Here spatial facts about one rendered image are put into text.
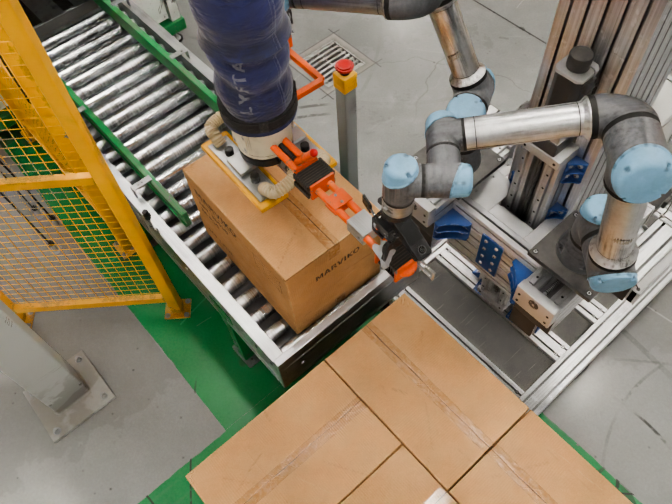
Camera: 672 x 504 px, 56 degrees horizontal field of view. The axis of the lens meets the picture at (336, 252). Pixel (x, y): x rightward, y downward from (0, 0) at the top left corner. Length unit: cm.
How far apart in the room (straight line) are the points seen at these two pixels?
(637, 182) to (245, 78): 94
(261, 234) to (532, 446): 112
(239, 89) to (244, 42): 16
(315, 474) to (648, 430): 146
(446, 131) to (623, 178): 38
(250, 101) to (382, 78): 224
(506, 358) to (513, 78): 187
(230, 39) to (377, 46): 259
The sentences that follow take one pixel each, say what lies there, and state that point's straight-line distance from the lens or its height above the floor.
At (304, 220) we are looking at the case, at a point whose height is 95.
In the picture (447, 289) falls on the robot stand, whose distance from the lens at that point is 280.
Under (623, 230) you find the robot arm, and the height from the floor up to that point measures 142.
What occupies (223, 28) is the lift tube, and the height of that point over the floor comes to 170.
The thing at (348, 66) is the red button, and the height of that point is 104.
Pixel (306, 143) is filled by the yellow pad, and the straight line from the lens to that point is 199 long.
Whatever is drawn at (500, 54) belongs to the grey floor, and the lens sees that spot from 412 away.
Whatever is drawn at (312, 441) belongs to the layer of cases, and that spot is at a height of 54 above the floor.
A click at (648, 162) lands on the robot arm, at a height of 167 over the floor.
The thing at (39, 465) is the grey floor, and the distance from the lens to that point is 304.
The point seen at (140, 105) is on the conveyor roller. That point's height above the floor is 54.
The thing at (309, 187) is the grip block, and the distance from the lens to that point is 176.
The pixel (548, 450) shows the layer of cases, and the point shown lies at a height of 54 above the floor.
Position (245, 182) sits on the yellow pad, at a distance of 195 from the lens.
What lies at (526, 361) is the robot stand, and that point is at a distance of 271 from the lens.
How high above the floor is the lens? 265
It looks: 58 degrees down
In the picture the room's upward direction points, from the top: 5 degrees counter-clockwise
